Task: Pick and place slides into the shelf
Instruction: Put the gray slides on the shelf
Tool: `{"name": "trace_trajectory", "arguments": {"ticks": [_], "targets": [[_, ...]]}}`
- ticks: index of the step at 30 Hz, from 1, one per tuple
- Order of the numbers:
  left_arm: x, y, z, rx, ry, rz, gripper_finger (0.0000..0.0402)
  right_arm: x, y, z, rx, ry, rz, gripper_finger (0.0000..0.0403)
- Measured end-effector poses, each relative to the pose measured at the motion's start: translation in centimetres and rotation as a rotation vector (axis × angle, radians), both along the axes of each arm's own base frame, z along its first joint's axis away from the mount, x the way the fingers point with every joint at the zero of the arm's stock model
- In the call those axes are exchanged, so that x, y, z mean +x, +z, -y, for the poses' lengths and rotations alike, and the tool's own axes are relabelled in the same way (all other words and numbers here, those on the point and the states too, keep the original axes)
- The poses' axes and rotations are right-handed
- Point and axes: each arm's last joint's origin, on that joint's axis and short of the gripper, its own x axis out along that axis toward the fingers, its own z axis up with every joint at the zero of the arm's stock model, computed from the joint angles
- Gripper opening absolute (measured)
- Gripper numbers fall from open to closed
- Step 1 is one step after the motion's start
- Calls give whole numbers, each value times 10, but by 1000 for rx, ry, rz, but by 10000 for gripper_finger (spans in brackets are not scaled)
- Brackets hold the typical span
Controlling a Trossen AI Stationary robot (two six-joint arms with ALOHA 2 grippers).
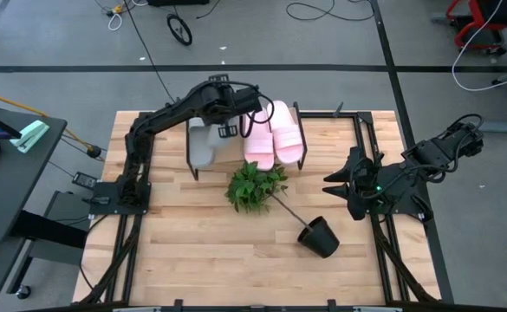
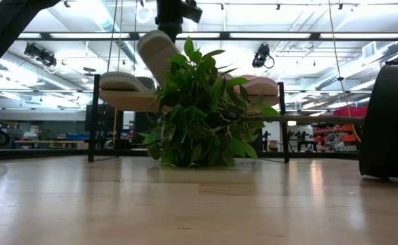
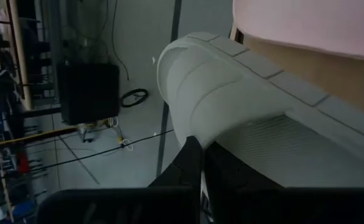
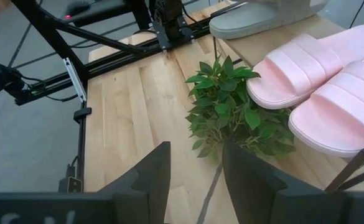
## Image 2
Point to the wooden shelf black metal frame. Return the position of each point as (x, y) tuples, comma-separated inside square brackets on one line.
[(130, 100)]

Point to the green artificial leafy plant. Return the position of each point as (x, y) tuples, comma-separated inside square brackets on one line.
[(202, 115)]

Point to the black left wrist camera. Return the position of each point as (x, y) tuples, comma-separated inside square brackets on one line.
[(191, 11)]

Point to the red storage bin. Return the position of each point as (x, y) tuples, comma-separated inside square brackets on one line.
[(350, 112)]

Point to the black aluminium rig frame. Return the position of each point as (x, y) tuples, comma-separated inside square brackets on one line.
[(253, 35)]

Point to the pink rubber slide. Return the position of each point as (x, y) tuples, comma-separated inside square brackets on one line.
[(260, 85)]

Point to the black plant pot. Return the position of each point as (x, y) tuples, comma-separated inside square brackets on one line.
[(389, 122)]

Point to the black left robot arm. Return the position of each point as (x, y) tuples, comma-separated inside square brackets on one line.
[(4, 27)]

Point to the black computer monitor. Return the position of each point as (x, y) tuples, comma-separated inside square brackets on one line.
[(105, 119)]

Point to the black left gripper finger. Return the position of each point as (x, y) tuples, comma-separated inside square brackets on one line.
[(170, 32)]

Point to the black ceiling-mounted camera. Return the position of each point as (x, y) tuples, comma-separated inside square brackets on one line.
[(261, 56), (40, 54)]

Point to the rack of orange bins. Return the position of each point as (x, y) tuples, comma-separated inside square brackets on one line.
[(334, 137)]

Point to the grey-green rubber slide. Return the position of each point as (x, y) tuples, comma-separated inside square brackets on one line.
[(124, 81), (158, 54)]

